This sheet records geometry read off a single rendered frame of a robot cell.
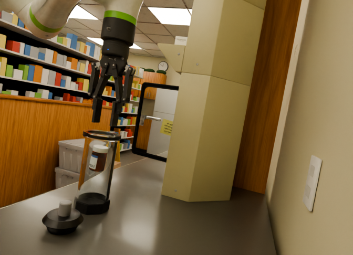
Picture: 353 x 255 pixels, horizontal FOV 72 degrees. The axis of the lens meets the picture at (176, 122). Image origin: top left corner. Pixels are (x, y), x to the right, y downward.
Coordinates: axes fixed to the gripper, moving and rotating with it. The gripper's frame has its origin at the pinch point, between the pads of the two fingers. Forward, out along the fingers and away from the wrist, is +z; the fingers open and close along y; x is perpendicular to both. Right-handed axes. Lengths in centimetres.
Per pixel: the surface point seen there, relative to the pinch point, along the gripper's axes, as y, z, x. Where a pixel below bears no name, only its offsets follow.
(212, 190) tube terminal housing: -31, 24, -32
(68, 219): -4.2, 24.7, 15.2
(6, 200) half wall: 182, 117, -126
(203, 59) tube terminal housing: -20.0, -24.3, -25.3
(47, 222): -0.8, 25.5, 17.7
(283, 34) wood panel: -48, -48, -62
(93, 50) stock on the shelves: 234, -80, -293
